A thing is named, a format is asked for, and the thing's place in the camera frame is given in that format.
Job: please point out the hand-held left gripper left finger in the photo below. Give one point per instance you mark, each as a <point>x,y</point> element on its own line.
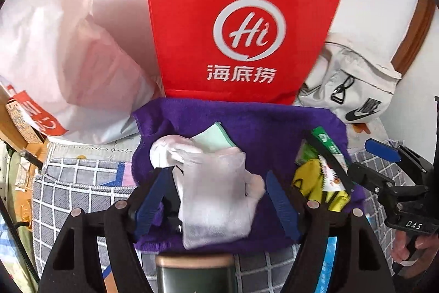
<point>152,207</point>

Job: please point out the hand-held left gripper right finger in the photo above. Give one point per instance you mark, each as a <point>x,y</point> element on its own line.
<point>279,207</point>

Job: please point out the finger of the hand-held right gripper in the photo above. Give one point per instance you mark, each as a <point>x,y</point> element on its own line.
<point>380,148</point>
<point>368,178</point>

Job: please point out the yellow black pouch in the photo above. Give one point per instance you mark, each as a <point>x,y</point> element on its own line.
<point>310,176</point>

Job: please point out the green sachet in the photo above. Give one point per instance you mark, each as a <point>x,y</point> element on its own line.
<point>327,142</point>

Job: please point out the white sock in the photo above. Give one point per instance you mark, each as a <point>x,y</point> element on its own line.
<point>168,148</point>
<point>212,200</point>

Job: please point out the purple towel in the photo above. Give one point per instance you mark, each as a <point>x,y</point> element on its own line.
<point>260,128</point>

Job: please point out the person's right hand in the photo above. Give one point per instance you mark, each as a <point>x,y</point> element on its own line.
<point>427,251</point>

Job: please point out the blue tissue pack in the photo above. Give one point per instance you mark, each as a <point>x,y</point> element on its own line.
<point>328,265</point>

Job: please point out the grey checked blanket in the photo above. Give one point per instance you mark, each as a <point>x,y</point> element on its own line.
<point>75,183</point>

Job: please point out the dark green tin box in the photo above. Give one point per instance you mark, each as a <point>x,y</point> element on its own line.
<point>195,276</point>

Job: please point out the grey waist bag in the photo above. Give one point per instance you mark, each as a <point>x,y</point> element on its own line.
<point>343,59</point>

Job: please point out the patterned hardcover book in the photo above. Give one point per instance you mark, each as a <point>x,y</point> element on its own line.
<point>20,121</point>

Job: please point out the white plastic shopping bag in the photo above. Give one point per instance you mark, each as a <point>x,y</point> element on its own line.
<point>68,73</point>

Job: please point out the wooden nightstand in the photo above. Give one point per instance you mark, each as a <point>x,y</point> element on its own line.
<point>5,123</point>

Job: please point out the brown wooden door frame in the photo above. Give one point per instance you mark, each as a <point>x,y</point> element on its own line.
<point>418,32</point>

